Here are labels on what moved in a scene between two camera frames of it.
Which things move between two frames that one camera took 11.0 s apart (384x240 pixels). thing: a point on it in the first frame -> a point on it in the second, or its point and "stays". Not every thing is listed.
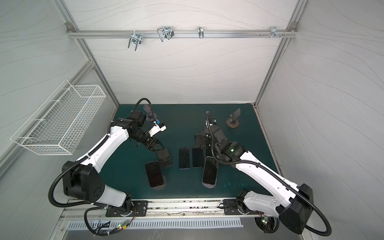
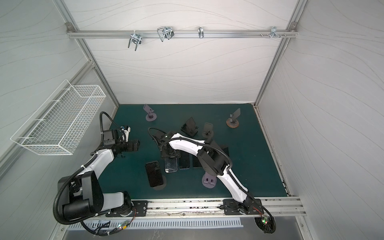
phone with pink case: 197,157 stays
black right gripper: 202,139 -> 167,151
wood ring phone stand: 232,122 stays
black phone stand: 184,160 stays
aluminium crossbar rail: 97,34 stays
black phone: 154,173 stays
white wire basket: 57,125 stays
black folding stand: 164,159 -> 190,127
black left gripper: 153,147 -> 130,148
